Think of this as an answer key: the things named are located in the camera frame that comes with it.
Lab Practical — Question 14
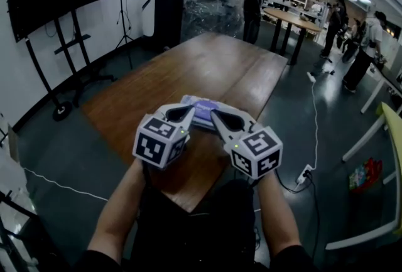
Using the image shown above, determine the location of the brown wooden table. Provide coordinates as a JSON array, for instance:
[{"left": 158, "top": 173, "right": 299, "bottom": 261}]
[{"left": 80, "top": 32, "right": 289, "bottom": 214}]

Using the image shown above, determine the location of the black cable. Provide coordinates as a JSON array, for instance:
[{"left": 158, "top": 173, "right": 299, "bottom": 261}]
[{"left": 276, "top": 170, "right": 322, "bottom": 262}]

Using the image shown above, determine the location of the white power strip cable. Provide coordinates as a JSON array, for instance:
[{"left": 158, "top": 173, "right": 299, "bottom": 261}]
[{"left": 309, "top": 79, "right": 320, "bottom": 171}]

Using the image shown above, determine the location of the yellow table with white legs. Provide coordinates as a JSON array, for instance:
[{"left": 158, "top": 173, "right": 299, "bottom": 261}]
[{"left": 325, "top": 102, "right": 402, "bottom": 251}]

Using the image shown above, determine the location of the person's right forearm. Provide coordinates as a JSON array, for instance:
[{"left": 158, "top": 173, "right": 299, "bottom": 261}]
[{"left": 256, "top": 170, "right": 304, "bottom": 258}]

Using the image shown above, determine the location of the person's left forearm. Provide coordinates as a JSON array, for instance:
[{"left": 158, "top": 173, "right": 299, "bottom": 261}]
[{"left": 86, "top": 157, "right": 148, "bottom": 262}]

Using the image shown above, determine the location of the red gift bag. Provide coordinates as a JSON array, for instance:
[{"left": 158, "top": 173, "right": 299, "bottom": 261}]
[{"left": 349, "top": 157, "right": 384, "bottom": 195}]

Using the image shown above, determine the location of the black lectern desk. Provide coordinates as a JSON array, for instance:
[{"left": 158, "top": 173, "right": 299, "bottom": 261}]
[{"left": 141, "top": 0, "right": 189, "bottom": 52}]

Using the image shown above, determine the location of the person's black clothing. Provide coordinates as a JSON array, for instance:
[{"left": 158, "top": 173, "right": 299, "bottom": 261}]
[{"left": 75, "top": 178, "right": 315, "bottom": 272}]

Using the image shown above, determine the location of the black table with white legs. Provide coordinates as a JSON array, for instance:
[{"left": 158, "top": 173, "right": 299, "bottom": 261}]
[{"left": 360, "top": 60, "right": 402, "bottom": 114}]

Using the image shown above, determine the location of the black television stand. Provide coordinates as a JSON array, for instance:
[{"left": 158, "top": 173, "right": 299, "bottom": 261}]
[{"left": 24, "top": 9, "right": 116, "bottom": 122}]

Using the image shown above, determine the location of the blue object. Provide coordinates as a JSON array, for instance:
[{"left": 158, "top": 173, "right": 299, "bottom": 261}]
[{"left": 193, "top": 100, "right": 220, "bottom": 119}]

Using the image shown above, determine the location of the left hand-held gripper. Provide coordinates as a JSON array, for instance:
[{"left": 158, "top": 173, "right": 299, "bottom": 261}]
[{"left": 132, "top": 103, "right": 197, "bottom": 170}]

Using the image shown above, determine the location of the round wooden table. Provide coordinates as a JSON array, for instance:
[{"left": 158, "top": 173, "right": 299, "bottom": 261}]
[{"left": 263, "top": 8, "right": 323, "bottom": 66}]

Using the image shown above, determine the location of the plastic wrapped black pallet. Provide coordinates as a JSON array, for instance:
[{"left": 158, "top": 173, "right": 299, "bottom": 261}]
[{"left": 181, "top": 0, "right": 246, "bottom": 44}]

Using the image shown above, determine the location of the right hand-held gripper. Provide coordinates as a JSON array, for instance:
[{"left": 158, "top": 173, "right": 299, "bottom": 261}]
[{"left": 209, "top": 109, "right": 283, "bottom": 180}]

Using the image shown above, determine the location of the white floor cable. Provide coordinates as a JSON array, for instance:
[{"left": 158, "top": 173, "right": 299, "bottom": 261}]
[{"left": 23, "top": 168, "right": 109, "bottom": 202}]

